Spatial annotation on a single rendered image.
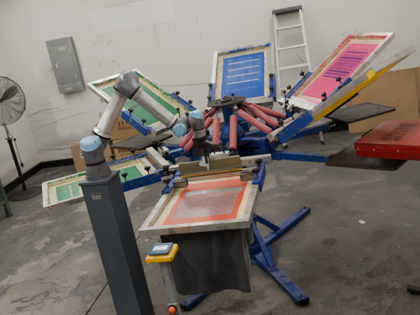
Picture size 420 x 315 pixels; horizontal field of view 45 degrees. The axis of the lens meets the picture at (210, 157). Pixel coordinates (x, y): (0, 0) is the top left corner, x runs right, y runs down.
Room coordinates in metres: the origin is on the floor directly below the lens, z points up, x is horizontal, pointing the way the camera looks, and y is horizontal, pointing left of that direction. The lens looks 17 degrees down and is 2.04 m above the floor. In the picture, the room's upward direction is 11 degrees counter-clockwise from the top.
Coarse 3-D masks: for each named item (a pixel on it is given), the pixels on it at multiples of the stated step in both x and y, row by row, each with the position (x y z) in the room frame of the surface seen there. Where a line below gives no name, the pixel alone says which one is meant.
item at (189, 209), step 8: (192, 184) 3.06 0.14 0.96; (200, 184) 3.03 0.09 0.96; (208, 184) 3.00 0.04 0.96; (184, 192) 2.94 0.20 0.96; (184, 200) 2.81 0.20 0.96; (192, 200) 2.79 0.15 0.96; (200, 200) 2.76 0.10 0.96; (176, 208) 2.71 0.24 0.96; (184, 208) 2.69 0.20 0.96; (192, 208) 2.66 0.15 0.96; (200, 208) 2.64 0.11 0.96; (168, 216) 2.62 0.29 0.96; (176, 216) 2.59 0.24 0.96; (184, 216) 2.57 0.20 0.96; (192, 216) 2.55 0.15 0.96; (200, 216) 2.53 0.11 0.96; (168, 224) 2.51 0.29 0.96
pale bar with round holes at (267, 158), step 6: (246, 156) 3.15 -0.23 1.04; (252, 156) 3.12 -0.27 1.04; (258, 156) 3.10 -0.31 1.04; (264, 156) 3.07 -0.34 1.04; (270, 156) 3.06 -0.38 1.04; (246, 162) 3.10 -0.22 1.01; (252, 162) 3.09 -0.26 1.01; (264, 162) 3.07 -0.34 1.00; (270, 162) 3.06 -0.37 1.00; (174, 168) 3.22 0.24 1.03
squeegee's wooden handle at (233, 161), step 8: (200, 160) 2.95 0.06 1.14; (216, 160) 2.90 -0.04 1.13; (224, 160) 2.88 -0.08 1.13; (232, 160) 2.87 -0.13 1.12; (240, 160) 2.88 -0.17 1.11; (184, 168) 2.95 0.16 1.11; (192, 168) 2.94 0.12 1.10; (200, 168) 2.92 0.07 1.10; (216, 168) 2.90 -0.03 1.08; (224, 168) 2.89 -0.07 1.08
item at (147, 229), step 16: (208, 176) 3.10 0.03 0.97; (224, 176) 3.07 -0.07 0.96; (256, 192) 2.63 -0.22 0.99; (160, 208) 2.69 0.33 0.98; (144, 224) 2.49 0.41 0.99; (176, 224) 2.40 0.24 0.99; (192, 224) 2.37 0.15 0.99; (208, 224) 2.33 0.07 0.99; (224, 224) 2.31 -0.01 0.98; (240, 224) 2.29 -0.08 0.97
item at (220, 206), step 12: (228, 180) 3.01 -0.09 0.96; (240, 180) 2.97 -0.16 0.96; (228, 192) 2.79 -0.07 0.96; (240, 192) 2.76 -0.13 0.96; (216, 204) 2.65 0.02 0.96; (228, 204) 2.62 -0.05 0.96; (240, 204) 2.58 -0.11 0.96; (204, 216) 2.52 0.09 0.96; (216, 216) 2.49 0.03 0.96; (228, 216) 2.46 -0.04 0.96
